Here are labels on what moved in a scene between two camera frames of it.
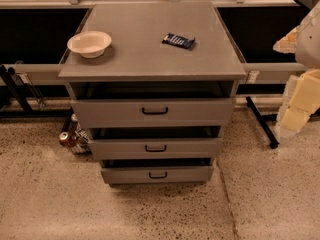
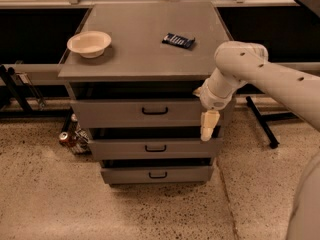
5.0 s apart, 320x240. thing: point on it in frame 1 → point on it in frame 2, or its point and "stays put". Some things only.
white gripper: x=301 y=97 → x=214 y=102
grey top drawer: x=154 y=112 stays put
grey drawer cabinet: x=154 y=84 stays put
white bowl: x=90 y=44 stays put
